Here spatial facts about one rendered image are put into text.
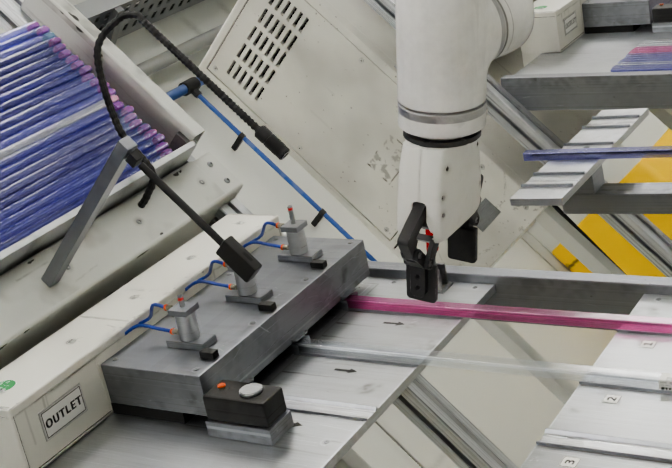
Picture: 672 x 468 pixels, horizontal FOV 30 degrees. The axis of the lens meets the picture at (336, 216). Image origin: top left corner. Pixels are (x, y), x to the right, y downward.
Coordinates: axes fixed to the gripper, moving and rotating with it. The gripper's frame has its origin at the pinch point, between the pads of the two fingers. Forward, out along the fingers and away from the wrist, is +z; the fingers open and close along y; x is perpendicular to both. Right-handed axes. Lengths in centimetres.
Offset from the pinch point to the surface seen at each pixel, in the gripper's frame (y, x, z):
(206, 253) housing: -6.6, -35.0, 9.0
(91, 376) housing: 18.6, -32.0, 11.1
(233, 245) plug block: 11.0, -17.7, -4.0
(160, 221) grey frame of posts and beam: -8.3, -43.1, 7.0
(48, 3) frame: -20, -68, -15
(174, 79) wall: -209, -201, 76
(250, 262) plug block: 11.1, -15.7, -2.6
